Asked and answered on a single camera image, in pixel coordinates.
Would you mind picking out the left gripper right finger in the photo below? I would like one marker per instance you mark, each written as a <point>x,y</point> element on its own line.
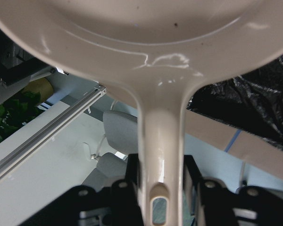
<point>213,204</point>

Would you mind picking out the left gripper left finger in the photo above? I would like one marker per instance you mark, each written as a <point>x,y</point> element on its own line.
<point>115,205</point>

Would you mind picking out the beige plastic dustpan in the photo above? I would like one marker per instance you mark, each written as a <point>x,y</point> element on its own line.
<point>161,52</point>

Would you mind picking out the black bag lined bin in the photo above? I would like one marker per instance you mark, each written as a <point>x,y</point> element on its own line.
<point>252,102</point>

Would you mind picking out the green plant leaves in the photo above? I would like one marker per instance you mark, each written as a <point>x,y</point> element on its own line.
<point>17,111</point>

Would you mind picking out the aluminium frame rail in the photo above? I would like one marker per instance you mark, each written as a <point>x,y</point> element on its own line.
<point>50,130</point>

